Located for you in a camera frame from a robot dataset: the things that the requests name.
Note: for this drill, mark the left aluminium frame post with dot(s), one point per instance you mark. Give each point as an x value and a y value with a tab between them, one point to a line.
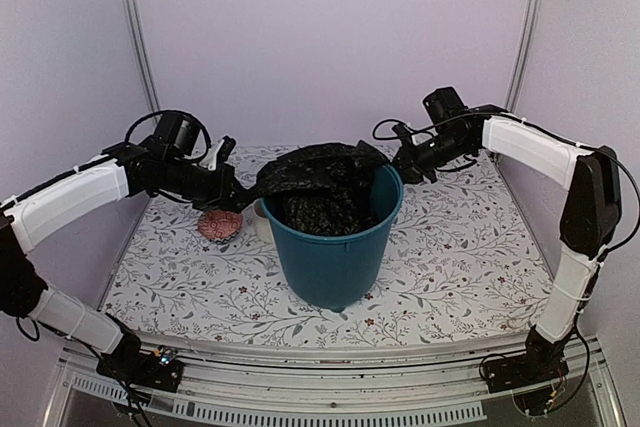
134	23

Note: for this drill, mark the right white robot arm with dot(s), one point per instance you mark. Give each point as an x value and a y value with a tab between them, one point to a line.
588	175

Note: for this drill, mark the right aluminium frame post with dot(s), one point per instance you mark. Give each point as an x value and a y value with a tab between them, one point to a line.
531	15

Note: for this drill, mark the front aluminium rail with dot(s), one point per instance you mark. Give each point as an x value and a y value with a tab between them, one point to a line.
421	385

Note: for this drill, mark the teal plastic trash bin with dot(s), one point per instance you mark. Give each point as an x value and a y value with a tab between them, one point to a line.
336	271

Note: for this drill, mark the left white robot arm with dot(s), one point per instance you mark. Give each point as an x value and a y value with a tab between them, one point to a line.
178	161

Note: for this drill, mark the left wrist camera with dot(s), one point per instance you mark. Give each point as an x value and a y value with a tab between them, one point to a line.
218	154

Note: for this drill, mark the cream ceramic mug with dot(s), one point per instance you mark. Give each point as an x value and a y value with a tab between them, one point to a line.
262	225

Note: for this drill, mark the aluminium frame post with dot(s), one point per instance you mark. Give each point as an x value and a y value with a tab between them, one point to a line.
531	15
134	23

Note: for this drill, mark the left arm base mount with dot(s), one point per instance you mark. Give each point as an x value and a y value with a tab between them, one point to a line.
159	369

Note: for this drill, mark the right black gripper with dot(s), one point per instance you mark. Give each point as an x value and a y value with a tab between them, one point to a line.
408	160

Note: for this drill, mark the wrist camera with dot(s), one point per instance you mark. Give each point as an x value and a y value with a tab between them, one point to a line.
404	134
218	154

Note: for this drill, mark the black plastic trash bag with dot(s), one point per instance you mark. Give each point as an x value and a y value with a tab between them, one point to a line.
321	189

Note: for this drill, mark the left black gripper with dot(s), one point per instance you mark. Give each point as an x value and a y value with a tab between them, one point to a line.
221	196

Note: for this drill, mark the floral patterned table mat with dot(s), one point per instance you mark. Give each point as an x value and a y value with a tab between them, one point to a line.
459	264

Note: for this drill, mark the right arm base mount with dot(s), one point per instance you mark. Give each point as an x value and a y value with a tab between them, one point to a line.
542	361

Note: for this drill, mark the red patterned small bowl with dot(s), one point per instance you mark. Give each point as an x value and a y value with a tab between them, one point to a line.
219	226

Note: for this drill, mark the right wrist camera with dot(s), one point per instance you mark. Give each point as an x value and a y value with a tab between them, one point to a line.
404	134

